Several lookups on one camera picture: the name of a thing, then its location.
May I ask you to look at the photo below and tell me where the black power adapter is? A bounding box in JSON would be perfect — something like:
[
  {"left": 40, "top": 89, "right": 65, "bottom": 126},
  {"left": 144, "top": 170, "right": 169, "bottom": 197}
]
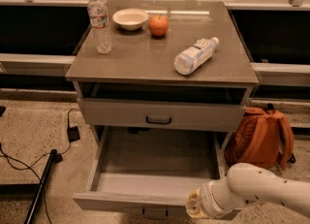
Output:
[{"left": 67, "top": 126, "right": 80, "bottom": 143}]

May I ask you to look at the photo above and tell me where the white bowl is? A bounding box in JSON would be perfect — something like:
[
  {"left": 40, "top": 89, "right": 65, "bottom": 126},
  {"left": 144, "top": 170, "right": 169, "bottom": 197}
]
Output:
[{"left": 112, "top": 9, "right": 149, "bottom": 31}]

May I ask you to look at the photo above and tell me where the grey drawer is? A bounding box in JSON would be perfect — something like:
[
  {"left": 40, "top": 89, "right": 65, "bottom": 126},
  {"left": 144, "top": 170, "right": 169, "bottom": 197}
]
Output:
[
  {"left": 77, "top": 98, "right": 245, "bottom": 132},
  {"left": 74, "top": 127, "right": 225, "bottom": 220}
]

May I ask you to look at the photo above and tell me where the grey top drawer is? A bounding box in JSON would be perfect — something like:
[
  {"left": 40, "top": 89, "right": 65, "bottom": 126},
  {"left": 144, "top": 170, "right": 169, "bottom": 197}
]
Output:
[{"left": 77, "top": 98, "right": 245, "bottom": 132}]

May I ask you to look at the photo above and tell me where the orange backpack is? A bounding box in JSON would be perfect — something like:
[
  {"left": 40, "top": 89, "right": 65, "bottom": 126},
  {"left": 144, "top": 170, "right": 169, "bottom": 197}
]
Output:
[{"left": 224, "top": 104, "right": 295, "bottom": 171}]

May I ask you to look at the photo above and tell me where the black stand leg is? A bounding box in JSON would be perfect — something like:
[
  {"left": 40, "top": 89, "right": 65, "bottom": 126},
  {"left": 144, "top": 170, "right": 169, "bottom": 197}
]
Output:
[{"left": 0, "top": 149, "right": 62, "bottom": 224}]

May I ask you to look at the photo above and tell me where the red apple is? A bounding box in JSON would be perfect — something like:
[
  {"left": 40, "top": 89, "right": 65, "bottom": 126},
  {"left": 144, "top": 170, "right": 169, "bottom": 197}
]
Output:
[{"left": 148, "top": 15, "right": 169, "bottom": 37}]

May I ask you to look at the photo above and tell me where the grey drawer cabinet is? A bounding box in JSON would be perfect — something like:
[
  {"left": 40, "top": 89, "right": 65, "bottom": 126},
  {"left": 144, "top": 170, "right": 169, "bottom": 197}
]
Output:
[{"left": 65, "top": 0, "right": 260, "bottom": 158}]

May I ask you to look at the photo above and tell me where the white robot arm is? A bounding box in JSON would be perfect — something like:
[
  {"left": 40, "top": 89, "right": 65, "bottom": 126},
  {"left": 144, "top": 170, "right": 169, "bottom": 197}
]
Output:
[{"left": 185, "top": 163, "right": 310, "bottom": 218}]

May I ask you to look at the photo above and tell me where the lying clear water bottle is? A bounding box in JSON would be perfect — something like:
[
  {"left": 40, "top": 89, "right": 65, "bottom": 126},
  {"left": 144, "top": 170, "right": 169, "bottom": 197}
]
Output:
[{"left": 174, "top": 37, "right": 219, "bottom": 76}]

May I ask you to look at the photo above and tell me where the black cable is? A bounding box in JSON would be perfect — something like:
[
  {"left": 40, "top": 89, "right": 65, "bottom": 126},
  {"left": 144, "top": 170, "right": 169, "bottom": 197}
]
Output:
[{"left": 0, "top": 108, "right": 80, "bottom": 224}]

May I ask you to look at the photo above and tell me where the upright clear water bottle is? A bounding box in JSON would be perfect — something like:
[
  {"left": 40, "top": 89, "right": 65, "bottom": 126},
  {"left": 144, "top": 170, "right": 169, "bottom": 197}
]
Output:
[{"left": 87, "top": 0, "right": 112, "bottom": 54}]

